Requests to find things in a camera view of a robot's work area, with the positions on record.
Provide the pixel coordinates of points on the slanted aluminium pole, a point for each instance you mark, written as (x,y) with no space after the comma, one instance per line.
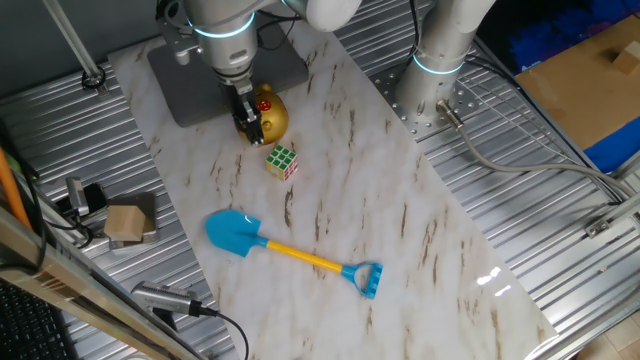
(75,45)

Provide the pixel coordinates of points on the blue plastic sheet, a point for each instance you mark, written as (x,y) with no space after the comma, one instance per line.
(615,150)

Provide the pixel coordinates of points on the small metal corner bracket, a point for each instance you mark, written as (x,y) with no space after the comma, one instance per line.
(597,228)

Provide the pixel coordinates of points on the golden piggy bank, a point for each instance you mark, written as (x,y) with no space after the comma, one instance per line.
(275,120)

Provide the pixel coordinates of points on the small silver camera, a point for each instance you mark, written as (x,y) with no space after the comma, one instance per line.
(77,196)

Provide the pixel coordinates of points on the silver ridged camera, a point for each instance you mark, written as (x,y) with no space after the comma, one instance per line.
(162,296)

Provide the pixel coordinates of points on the grey fabric laptop sleeve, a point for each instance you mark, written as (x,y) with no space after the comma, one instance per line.
(190,95)

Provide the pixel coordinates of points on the green white rubik's cube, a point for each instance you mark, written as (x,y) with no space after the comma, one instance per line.
(281,162)

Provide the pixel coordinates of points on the small wooden block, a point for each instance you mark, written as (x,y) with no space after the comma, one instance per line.
(629,59)

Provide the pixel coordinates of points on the brown cardboard box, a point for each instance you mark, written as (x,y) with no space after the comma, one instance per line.
(575,95)

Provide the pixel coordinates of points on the orange pole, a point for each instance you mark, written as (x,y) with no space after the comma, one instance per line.
(12,195)

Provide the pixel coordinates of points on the aluminium frame bar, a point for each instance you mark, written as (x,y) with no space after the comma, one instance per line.
(75,295)

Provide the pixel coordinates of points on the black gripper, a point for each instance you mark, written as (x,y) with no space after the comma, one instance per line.
(245,107)

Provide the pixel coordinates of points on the white marble pattern board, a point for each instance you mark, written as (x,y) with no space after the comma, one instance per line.
(350,200)

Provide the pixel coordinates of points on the black keyboard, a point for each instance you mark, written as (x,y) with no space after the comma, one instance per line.
(30,330)

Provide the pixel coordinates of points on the light wooden cube block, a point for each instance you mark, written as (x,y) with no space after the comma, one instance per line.
(124,224)

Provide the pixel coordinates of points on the blue yellow toy shovel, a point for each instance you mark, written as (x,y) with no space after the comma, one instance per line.
(235,232)

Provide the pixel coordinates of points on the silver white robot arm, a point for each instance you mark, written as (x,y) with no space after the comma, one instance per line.
(440,75)

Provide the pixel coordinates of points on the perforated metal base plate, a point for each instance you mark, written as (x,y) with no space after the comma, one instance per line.
(465,105)

